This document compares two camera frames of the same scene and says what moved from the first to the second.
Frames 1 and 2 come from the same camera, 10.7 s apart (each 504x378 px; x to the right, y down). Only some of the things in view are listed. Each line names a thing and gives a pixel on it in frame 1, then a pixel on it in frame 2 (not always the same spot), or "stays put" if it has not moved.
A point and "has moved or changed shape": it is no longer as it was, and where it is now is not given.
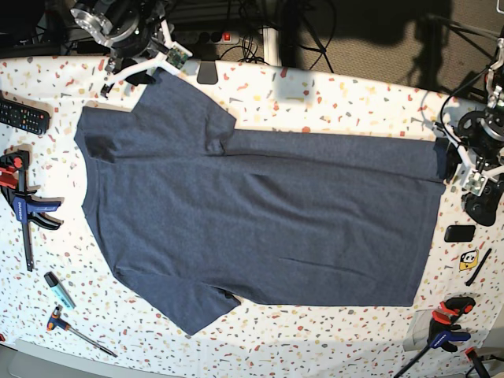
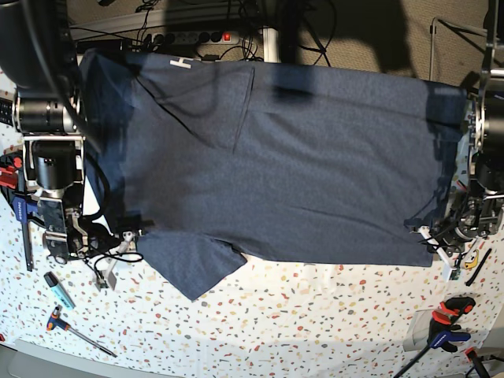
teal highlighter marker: (55, 283) stays put
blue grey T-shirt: (199, 218) has moved or changed shape
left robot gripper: (477, 143) → (470, 219)
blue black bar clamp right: (441, 332) stays put
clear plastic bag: (417, 333) stays put
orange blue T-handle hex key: (56, 321) stays put
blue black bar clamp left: (26, 209) stays put
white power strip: (197, 38) stays put
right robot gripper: (135, 32) → (66, 238)
